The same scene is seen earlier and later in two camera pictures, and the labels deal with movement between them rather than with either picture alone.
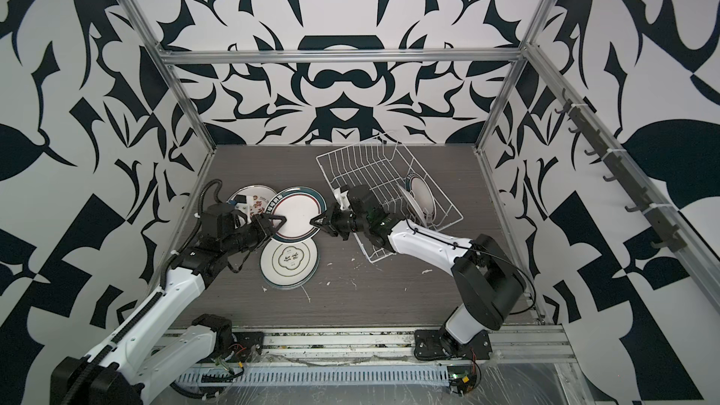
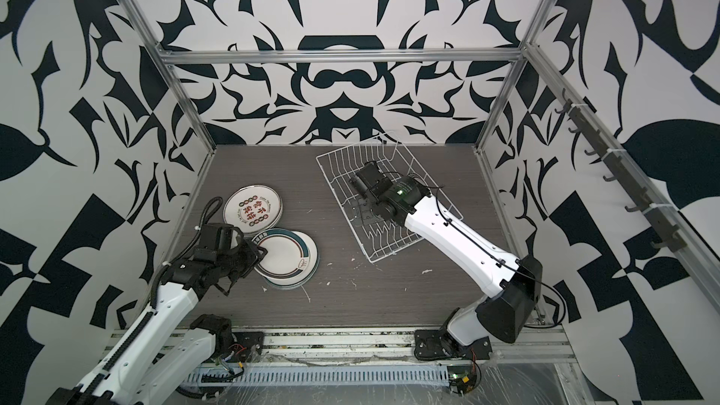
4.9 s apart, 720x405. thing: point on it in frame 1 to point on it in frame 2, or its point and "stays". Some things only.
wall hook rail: x=597 y=136 stays
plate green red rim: x=299 y=205 to x=292 y=256
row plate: x=258 y=198 stays
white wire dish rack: x=382 y=162 stays
